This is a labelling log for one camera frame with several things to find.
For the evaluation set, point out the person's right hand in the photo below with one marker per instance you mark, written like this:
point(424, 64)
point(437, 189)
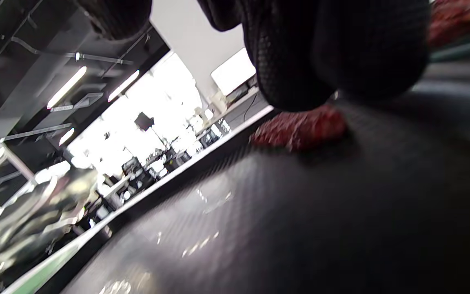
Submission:
point(341, 49)

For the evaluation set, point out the red-brown grilled steak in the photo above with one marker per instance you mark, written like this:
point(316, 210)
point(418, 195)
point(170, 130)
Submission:
point(459, 20)
point(300, 128)

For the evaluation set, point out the white-screen monitor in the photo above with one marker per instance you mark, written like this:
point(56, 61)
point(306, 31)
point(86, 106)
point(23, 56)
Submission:
point(233, 71)

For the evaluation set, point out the teal plate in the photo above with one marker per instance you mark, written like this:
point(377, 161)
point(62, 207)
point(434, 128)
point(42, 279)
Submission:
point(467, 51)

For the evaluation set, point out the black plastic tray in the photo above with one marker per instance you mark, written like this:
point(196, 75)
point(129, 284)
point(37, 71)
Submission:
point(300, 212)

